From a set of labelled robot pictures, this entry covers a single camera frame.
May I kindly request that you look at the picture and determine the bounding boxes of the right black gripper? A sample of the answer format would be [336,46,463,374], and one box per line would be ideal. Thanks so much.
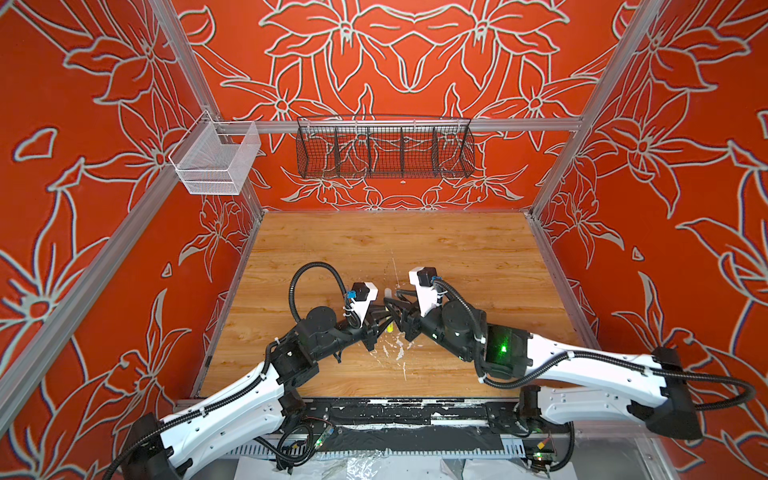
[381,287,477,365]

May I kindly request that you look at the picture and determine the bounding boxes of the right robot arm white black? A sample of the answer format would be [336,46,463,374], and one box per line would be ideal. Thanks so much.
[384,277,756,440]

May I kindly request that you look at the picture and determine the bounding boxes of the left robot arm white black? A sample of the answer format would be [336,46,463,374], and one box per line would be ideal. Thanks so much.
[103,261,385,479]

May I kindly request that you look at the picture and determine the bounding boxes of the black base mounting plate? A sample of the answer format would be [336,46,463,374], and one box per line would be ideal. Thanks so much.
[248,395,571,436]

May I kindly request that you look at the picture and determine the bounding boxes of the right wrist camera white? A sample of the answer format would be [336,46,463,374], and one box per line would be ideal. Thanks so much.
[409,267,442,317]

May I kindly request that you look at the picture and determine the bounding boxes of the black wire basket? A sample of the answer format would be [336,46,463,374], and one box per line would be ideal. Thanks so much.
[296,115,477,180]

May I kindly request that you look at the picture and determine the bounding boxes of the white cable duct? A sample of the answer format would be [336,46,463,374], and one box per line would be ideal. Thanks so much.
[222,437,526,461]

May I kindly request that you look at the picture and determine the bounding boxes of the white wire basket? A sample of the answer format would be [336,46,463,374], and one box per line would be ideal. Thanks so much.
[168,111,262,196]

